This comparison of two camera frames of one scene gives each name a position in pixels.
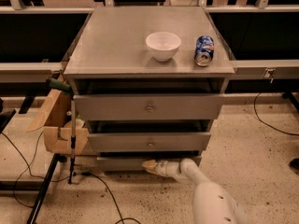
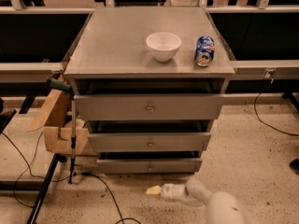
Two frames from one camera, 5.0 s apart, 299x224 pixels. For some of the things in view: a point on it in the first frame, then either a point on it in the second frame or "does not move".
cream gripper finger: (149, 163) -> (153, 190)
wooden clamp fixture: (55, 118) does not move
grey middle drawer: (149, 142) does not move
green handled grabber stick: (64, 87) does not move
